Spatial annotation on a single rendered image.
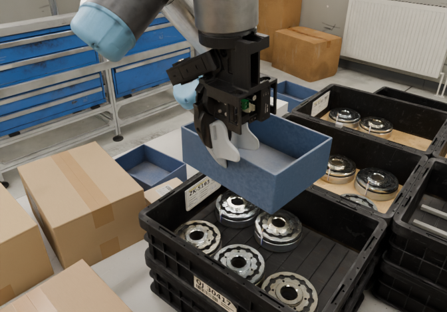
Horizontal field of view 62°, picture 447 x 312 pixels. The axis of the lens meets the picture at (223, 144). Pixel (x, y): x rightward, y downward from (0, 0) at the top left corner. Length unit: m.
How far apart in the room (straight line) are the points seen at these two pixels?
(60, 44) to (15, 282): 1.79
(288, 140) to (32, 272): 0.65
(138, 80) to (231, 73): 2.44
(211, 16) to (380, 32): 3.73
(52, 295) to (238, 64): 0.53
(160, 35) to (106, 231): 2.14
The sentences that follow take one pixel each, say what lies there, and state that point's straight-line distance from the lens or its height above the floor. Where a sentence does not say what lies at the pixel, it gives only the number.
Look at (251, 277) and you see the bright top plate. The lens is 0.74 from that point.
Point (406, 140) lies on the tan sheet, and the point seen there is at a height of 0.83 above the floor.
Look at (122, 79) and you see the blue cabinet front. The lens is 2.81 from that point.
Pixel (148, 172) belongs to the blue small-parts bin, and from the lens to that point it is 1.28.
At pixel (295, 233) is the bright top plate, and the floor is 0.86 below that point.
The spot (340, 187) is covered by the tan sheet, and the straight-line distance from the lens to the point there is 1.03.
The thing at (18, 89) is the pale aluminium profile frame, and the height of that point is 0.59.
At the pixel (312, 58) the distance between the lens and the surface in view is 3.89.
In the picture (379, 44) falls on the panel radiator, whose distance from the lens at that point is 4.14.
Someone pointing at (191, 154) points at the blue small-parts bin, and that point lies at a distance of 0.63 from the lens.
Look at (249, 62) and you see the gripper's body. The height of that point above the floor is 1.29.
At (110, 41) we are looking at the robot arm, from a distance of 0.48.
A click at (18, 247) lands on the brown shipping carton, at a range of 0.94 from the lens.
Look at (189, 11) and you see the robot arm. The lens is 0.98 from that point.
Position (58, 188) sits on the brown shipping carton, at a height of 0.86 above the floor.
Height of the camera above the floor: 1.43
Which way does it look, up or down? 31 degrees down
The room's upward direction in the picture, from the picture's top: straight up
